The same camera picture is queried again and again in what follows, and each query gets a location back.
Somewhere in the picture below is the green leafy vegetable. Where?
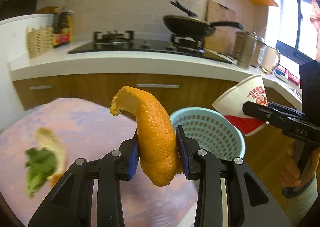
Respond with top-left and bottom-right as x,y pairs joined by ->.
25,147 -> 57,198

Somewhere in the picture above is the dark sauce bottle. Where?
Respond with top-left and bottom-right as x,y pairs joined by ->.
53,7 -> 73,48

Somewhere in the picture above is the stainless steel pot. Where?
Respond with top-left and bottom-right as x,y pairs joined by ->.
232,31 -> 266,69

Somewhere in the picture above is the light blue trash basket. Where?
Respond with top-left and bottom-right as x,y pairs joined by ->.
170,107 -> 246,161

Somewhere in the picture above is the beige woven basket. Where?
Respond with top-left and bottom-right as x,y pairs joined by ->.
27,26 -> 54,59

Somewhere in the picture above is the black framed window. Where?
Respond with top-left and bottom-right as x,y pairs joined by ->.
276,0 -> 319,64

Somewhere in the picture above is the wooden cutting board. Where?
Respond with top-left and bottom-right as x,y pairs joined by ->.
204,0 -> 238,55

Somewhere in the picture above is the bread bun half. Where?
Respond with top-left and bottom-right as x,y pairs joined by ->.
35,127 -> 67,187

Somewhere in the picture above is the right hand orange glove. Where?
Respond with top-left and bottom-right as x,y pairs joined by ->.
281,142 -> 319,187

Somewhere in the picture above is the white refrigerator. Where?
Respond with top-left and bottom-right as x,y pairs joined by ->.
1,14 -> 53,129

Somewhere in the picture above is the black gas stove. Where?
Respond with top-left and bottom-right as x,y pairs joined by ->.
68,30 -> 232,64

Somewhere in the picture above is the pink patterned tablecloth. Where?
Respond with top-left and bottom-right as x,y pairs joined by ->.
1,98 -> 197,226

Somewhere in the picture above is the black frying pan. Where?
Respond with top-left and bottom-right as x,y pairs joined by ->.
163,1 -> 244,41

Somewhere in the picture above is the red white noodle cup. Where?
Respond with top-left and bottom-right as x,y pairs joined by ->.
212,75 -> 268,137

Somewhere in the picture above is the orange peel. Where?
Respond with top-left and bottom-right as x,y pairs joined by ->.
110,86 -> 182,187

